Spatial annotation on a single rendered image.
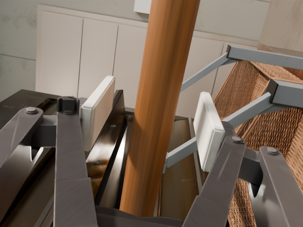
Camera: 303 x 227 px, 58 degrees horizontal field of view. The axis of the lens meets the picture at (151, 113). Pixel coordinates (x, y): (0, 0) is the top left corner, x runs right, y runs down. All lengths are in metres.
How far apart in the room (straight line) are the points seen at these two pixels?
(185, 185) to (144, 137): 1.03
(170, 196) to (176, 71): 1.02
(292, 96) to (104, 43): 3.24
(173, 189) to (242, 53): 0.61
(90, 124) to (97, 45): 3.58
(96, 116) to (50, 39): 3.76
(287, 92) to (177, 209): 0.67
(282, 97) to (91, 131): 0.50
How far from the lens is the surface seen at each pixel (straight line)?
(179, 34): 0.17
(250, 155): 0.16
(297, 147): 1.26
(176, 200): 1.16
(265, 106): 0.63
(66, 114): 0.16
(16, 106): 1.81
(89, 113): 0.16
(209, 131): 0.17
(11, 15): 4.18
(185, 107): 3.80
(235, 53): 1.07
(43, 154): 1.33
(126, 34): 3.66
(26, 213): 1.06
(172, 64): 0.18
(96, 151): 1.16
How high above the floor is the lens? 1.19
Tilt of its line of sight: level
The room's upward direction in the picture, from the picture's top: 80 degrees counter-clockwise
